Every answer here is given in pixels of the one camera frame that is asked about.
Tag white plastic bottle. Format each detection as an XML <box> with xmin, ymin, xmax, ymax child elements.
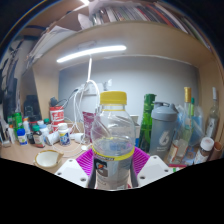
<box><xmin>44</xmin><ymin>131</ymin><xmax>61</xmax><ymax>146</ymax></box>

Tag white cable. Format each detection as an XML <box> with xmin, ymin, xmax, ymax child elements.
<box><xmin>68</xmin><ymin>56</ymin><xmax>101</xmax><ymax>151</ymax></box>

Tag white pill bottle blue label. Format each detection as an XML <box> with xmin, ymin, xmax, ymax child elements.
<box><xmin>57</xmin><ymin>122</ymin><xmax>72</xmax><ymax>147</ymax></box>

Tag black box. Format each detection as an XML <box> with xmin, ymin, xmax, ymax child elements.
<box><xmin>23</xmin><ymin>94</ymin><xmax>43</xmax><ymax>121</ymax></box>

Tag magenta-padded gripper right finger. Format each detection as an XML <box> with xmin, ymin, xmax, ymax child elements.
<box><xmin>131</xmin><ymin>147</ymin><xmax>171</xmax><ymax>188</ymax></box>

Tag dark bottle green cap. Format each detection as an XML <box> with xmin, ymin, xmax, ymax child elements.
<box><xmin>31</xmin><ymin>124</ymin><xmax>46</xmax><ymax>149</ymax></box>

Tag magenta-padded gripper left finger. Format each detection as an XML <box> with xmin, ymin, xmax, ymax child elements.
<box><xmin>54</xmin><ymin>148</ymin><xmax>95</xmax><ymax>188</ymax></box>

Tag gold-capped clear bottle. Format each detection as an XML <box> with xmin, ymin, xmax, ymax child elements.
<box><xmin>168</xmin><ymin>86</ymin><xmax>196</xmax><ymax>164</ymax></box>

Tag yellow-capped clear drink bottle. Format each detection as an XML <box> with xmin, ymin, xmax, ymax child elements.
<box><xmin>87</xmin><ymin>90</ymin><xmax>137</xmax><ymax>191</ymax></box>

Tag green packet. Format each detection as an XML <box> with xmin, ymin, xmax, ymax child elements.
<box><xmin>11</xmin><ymin>112</ymin><xmax>24</xmax><ymax>131</ymax></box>

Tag grey shaker bottle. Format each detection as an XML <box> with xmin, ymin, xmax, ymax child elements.
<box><xmin>148</xmin><ymin>101</ymin><xmax>179</xmax><ymax>160</ymax></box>

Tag hanging dark clothes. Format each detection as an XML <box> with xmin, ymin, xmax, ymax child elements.
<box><xmin>1</xmin><ymin>39</ymin><xmax>21</xmax><ymax>118</ymax></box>

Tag white LED light bar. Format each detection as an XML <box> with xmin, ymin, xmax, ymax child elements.
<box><xmin>55</xmin><ymin>44</ymin><xmax>128</xmax><ymax>64</ymax></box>

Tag cream ceramic mug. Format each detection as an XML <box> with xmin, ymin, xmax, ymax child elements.
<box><xmin>33</xmin><ymin>149</ymin><xmax>65</xmax><ymax>169</ymax></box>

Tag green glass bottle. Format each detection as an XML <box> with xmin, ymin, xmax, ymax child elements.
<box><xmin>137</xmin><ymin>93</ymin><xmax>157</xmax><ymax>154</ymax></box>

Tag blue-capped white bottle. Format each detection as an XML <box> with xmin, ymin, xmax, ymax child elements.
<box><xmin>16</xmin><ymin>128</ymin><xmax>29</xmax><ymax>146</ymax></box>

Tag white charger block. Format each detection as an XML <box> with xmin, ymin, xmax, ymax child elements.
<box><xmin>69</xmin><ymin>132</ymin><xmax>86</xmax><ymax>144</ymax></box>

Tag brown jar white lid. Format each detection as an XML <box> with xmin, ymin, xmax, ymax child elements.
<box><xmin>194</xmin><ymin>136</ymin><xmax>215</xmax><ymax>165</ymax></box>

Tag white wall power outlet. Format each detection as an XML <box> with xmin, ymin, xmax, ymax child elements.
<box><xmin>79</xmin><ymin>82</ymin><xmax>113</xmax><ymax>96</ymax></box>

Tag green-capped clear bottle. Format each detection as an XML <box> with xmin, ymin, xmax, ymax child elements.
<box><xmin>190</xmin><ymin>97</ymin><xmax>196</xmax><ymax>114</ymax></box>

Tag red and white canister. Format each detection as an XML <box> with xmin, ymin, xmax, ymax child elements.
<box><xmin>49</xmin><ymin>105</ymin><xmax>65</xmax><ymax>133</ymax></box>

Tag clear glass bottle white cap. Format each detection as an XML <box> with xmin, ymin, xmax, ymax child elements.
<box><xmin>203</xmin><ymin>87</ymin><xmax>221</xmax><ymax>141</ymax></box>

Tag magenta pouch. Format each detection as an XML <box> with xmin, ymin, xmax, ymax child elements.
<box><xmin>82</xmin><ymin>111</ymin><xmax>98</xmax><ymax>144</ymax></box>

